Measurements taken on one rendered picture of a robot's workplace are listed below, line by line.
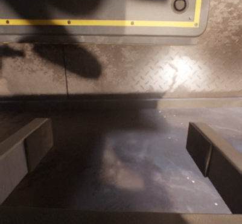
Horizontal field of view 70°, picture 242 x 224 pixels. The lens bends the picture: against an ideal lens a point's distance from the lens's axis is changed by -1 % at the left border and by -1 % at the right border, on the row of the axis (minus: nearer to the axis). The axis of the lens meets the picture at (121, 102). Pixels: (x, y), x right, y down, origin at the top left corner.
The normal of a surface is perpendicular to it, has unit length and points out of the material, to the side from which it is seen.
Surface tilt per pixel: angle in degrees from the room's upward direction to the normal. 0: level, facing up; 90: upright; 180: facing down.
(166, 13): 0
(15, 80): 0
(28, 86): 0
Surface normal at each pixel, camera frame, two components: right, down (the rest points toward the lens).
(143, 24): -0.03, 0.26
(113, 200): -0.02, -0.96
